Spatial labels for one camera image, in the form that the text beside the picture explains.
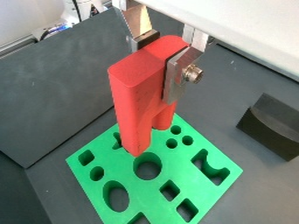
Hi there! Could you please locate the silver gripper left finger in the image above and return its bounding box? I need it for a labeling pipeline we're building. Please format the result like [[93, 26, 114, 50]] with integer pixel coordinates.
[[122, 4, 160, 52]]

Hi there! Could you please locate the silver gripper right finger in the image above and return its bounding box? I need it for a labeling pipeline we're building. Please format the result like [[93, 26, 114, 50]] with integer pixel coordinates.
[[162, 24, 209, 105]]

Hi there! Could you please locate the red square-circle peg object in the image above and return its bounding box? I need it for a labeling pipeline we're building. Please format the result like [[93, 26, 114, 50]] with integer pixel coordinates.
[[106, 35, 186, 157]]

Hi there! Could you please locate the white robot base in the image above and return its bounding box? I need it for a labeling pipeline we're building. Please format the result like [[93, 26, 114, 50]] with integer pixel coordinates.
[[32, 0, 112, 41]]

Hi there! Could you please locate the black block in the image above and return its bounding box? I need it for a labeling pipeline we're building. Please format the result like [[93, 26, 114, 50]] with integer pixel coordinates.
[[236, 94, 299, 161]]

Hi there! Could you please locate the dark grey upright panel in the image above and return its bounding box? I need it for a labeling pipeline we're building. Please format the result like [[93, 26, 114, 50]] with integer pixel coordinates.
[[0, 9, 128, 168]]

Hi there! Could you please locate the green shape-sorter board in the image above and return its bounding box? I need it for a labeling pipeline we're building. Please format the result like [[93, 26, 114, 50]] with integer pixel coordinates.
[[66, 116, 242, 224]]

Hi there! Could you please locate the aluminium frame rail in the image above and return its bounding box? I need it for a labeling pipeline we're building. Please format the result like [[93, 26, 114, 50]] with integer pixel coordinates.
[[0, 35, 38, 59]]

